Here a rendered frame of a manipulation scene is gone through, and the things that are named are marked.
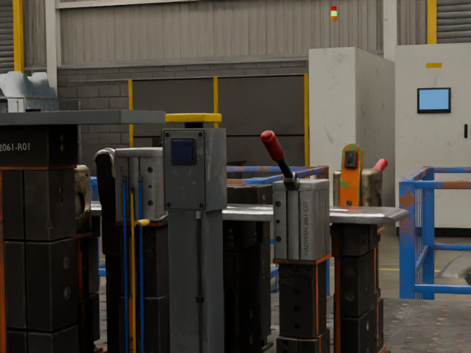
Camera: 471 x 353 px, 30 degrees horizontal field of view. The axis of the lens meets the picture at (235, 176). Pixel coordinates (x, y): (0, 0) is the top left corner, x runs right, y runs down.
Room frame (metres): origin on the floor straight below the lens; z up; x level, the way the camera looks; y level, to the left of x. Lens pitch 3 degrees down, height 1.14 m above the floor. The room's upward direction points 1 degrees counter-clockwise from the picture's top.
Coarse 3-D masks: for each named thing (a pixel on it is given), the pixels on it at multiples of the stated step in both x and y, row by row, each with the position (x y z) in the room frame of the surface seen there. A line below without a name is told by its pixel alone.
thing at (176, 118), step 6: (168, 114) 1.19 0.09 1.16; (174, 114) 1.19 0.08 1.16; (180, 114) 1.18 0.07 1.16; (186, 114) 1.18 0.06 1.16; (192, 114) 1.18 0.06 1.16; (198, 114) 1.17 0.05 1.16; (204, 114) 1.17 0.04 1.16; (210, 114) 1.19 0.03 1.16; (216, 114) 1.21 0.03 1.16; (168, 120) 1.19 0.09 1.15; (174, 120) 1.19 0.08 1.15; (180, 120) 1.18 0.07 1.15; (186, 120) 1.18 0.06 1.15; (192, 120) 1.18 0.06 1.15; (198, 120) 1.17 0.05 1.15; (204, 120) 1.17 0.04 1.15; (210, 120) 1.19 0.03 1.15; (216, 120) 1.21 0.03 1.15; (186, 126) 1.20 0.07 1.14; (192, 126) 1.20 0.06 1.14; (198, 126) 1.20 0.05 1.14
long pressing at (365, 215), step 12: (96, 204) 1.66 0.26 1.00; (228, 204) 1.63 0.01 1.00; (240, 204) 1.62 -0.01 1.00; (228, 216) 1.45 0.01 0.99; (240, 216) 1.44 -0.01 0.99; (252, 216) 1.44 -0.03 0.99; (264, 216) 1.43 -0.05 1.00; (336, 216) 1.38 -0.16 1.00; (348, 216) 1.38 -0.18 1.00; (360, 216) 1.37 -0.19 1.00; (372, 216) 1.36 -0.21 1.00; (384, 216) 1.37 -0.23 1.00; (396, 216) 1.40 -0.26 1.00
